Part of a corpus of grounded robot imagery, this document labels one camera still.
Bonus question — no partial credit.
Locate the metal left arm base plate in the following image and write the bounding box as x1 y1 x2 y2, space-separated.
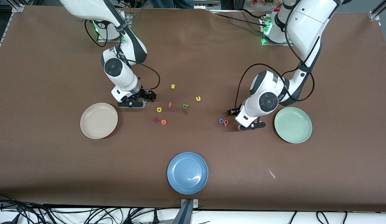
260 16 294 46

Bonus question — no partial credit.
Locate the grey camera mount pole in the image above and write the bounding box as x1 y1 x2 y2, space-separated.
172 199 193 224

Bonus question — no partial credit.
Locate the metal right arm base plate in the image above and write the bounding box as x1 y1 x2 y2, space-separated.
97 12 133 43

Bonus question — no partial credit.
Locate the black looped floor cable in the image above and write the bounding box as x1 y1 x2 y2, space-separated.
316 211 348 224

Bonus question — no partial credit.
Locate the blue plate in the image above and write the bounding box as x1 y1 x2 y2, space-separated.
167 152 209 195

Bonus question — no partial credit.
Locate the black cable to arm base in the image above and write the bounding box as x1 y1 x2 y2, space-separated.
215 9 268 27

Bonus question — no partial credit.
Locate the beige brown plate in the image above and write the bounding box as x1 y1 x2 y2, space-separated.
80 103 119 139

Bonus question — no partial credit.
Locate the person in blue jeans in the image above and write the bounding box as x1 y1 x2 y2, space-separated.
149 0 195 9

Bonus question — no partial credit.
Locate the aluminium table frame rail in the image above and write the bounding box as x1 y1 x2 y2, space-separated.
0 11 15 60

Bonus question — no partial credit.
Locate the black floor cable tangle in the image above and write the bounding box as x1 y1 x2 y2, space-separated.
0 193 181 224

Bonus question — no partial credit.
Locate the light green plate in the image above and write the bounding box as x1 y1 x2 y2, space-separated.
274 107 313 144

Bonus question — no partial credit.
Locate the silver camera mount bracket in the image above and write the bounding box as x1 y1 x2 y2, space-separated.
181 198 199 208

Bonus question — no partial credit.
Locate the brown table cover sheet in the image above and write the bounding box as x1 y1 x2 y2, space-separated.
0 6 386 212

